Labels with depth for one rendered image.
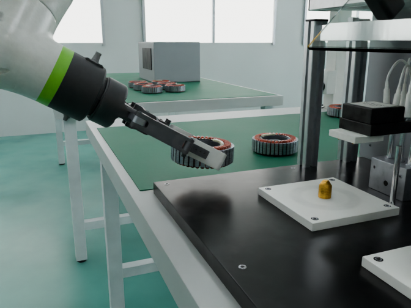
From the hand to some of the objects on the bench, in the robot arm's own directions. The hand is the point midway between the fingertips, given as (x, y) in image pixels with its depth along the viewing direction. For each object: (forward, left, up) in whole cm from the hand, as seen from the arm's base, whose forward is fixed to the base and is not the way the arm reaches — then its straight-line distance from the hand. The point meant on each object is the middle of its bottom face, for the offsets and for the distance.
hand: (200, 149), depth 74 cm
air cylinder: (+31, -11, -8) cm, 34 cm away
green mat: (+28, +42, -9) cm, 51 cm away
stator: (+22, +25, -9) cm, 34 cm away
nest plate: (+22, -38, -7) cm, 44 cm away
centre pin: (+17, -14, -6) cm, 23 cm away
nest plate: (+17, -14, -7) cm, 23 cm away
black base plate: (+21, -26, -9) cm, 34 cm away
